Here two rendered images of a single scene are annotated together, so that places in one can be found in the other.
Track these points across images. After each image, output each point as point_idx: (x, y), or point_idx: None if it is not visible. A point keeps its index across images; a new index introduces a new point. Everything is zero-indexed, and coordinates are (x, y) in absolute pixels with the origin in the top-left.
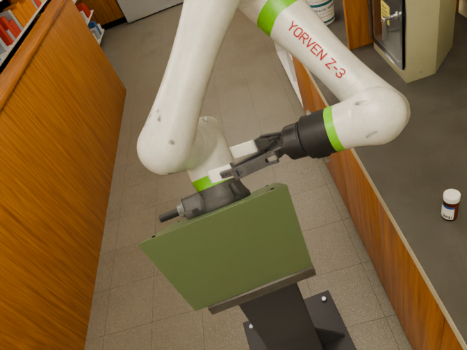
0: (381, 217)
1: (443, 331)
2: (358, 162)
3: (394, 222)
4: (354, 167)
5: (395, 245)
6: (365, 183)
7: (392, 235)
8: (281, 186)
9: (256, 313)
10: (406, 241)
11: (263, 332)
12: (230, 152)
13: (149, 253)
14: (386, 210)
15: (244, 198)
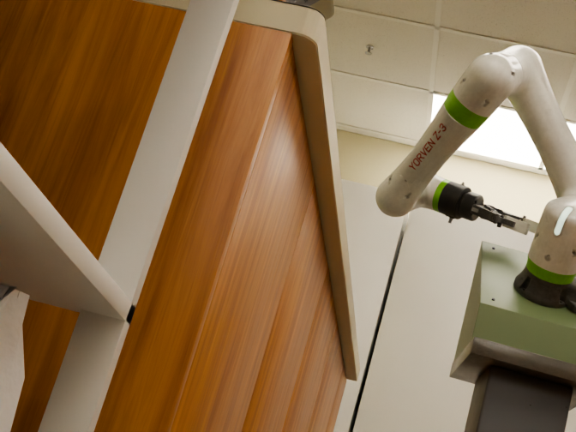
0: (317, 402)
1: (326, 431)
2: (350, 314)
3: (355, 336)
4: (309, 381)
5: (317, 419)
6: (316, 379)
7: (320, 406)
8: (486, 242)
9: None
10: (357, 339)
11: None
12: (532, 240)
13: None
14: (353, 334)
15: (519, 272)
